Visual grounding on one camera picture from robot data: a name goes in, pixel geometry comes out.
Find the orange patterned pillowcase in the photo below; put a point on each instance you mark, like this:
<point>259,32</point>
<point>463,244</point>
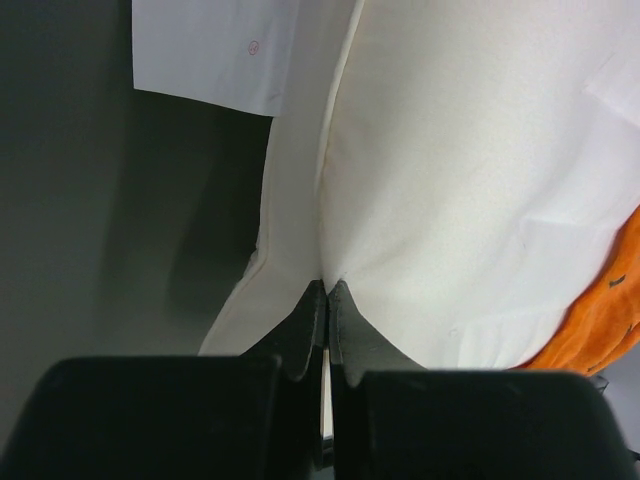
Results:
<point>602,325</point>

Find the white pillow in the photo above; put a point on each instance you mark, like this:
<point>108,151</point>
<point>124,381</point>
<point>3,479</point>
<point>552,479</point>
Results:
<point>463,166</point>

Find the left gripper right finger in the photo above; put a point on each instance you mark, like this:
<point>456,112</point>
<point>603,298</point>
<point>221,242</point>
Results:
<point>393,419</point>

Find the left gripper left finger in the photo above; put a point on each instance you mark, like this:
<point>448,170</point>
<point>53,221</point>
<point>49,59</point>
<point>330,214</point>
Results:
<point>252,416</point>

